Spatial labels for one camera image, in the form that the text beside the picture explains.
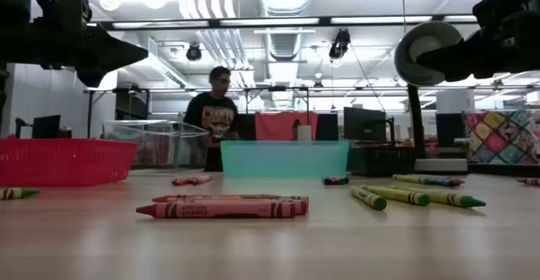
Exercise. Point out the purple crayon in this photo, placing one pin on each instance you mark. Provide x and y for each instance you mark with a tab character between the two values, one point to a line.
326	181

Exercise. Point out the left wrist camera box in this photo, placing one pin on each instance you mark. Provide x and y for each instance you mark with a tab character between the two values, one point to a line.
73	10

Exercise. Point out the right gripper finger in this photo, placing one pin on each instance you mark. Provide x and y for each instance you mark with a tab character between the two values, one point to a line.
460	49
462	65

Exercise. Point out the colourful patchwork quilt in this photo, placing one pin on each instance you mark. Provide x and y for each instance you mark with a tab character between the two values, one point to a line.
502	136

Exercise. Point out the red cloth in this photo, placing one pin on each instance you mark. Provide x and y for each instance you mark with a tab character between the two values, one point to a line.
274	126

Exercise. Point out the black partition panel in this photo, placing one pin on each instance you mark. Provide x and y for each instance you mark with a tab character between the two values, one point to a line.
248	127
327	126

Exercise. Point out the red crayon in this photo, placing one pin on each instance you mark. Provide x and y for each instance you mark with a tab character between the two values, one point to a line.
179	181
201	179
459	182
302	206
333	181
219	210

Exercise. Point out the person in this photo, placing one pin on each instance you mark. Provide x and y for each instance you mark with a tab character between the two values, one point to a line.
215	115

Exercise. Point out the black overhead light bar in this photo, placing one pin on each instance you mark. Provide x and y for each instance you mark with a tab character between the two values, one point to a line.
325	20

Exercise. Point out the clear plastic bin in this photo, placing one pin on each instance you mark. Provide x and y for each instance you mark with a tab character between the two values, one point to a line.
156	145

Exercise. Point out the black hanging camera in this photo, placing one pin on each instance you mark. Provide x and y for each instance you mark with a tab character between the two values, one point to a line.
341	44

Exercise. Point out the teal plastic bin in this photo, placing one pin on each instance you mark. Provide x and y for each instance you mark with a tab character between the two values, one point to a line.
284	159

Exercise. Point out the black metal table frame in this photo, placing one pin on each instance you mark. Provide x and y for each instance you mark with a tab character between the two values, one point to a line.
90	115

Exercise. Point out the black ceiling spotlight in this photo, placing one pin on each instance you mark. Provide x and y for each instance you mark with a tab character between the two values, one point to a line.
194	52

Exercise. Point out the white desk lamp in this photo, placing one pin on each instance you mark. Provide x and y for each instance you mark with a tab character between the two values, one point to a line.
426	35

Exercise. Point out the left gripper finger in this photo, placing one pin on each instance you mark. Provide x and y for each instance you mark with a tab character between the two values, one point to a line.
105	41
109	60

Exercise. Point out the red plastic basket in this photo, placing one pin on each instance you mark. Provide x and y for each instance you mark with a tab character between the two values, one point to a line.
63	162

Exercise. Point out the black plastic basket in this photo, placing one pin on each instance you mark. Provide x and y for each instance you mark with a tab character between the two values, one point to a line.
384	162

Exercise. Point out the dark shelf unit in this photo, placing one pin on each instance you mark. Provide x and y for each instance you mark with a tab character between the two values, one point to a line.
131	105

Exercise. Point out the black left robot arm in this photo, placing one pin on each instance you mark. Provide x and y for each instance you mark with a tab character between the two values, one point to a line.
21	27

